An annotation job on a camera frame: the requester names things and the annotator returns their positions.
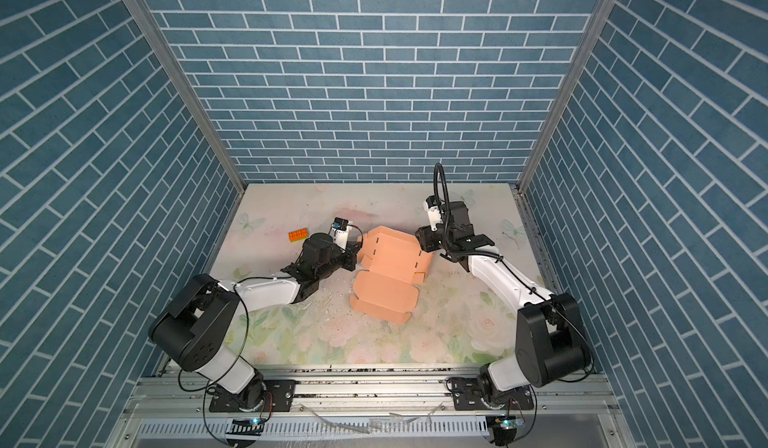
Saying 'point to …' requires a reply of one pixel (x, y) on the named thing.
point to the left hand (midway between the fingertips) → (362, 244)
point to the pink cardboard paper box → (393, 261)
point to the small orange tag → (298, 235)
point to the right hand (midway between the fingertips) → (422, 227)
